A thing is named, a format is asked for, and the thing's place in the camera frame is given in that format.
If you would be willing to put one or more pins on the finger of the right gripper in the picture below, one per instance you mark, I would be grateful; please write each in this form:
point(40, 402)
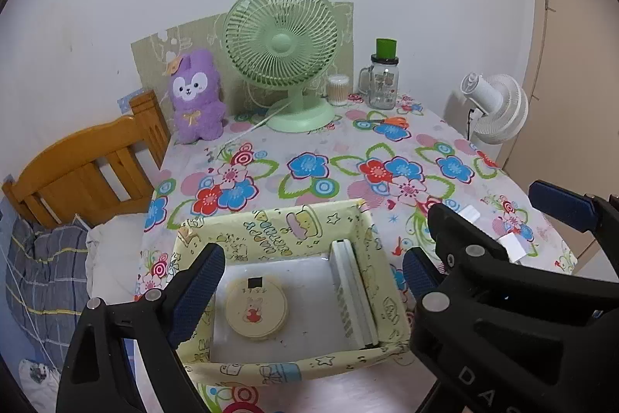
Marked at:
point(583, 213)
point(463, 247)

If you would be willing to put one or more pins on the glass mug jar green lid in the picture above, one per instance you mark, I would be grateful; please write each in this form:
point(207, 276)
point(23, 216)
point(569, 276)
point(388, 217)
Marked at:
point(379, 81)

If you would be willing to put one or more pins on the yellow cartoon storage box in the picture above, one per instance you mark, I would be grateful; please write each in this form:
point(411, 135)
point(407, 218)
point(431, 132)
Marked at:
point(290, 247)

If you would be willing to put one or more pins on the white standing fan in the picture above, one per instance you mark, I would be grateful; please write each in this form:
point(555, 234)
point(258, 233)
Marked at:
point(488, 111)

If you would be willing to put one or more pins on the blue plaid bedding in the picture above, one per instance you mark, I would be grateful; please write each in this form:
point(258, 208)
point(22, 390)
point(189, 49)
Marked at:
point(46, 284)

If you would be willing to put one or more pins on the beige door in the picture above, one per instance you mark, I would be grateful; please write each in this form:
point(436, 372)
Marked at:
point(571, 135)

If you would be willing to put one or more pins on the white charger adapter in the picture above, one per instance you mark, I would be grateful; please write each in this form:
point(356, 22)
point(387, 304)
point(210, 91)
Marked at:
point(470, 214)
point(513, 247)

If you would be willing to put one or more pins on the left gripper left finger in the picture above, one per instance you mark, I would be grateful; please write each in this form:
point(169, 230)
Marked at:
point(97, 376)

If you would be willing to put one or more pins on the round bear mirror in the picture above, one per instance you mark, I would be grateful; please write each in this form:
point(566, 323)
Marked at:
point(256, 308)

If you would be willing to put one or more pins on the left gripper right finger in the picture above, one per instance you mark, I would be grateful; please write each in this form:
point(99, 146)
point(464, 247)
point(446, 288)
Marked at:
point(423, 280)

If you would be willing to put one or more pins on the white pillow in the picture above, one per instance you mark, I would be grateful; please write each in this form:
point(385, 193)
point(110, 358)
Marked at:
point(113, 255)

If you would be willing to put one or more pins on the purple plush toy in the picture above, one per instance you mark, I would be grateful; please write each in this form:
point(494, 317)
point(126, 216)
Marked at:
point(194, 90)

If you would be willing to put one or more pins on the cotton swab container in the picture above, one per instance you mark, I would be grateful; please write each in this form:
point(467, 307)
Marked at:
point(338, 87)

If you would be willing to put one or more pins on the beige cartoon backboard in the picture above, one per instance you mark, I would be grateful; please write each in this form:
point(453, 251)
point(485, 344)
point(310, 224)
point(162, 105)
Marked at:
point(154, 56)

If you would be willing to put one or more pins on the white remote control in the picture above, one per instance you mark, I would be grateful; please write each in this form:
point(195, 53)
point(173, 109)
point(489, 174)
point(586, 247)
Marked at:
point(359, 326)

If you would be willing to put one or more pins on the wooden bed headboard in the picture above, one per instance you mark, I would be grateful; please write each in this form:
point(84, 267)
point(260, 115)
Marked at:
point(93, 173)

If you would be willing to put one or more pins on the floral tablecloth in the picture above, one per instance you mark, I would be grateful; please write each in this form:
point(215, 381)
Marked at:
point(398, 173)

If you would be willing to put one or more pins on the green desk fan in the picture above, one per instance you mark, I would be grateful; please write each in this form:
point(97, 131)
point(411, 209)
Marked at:
point(283, 45)

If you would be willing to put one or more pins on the orange handled scissors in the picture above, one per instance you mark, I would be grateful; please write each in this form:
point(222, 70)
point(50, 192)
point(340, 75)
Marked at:
point(399, 122)

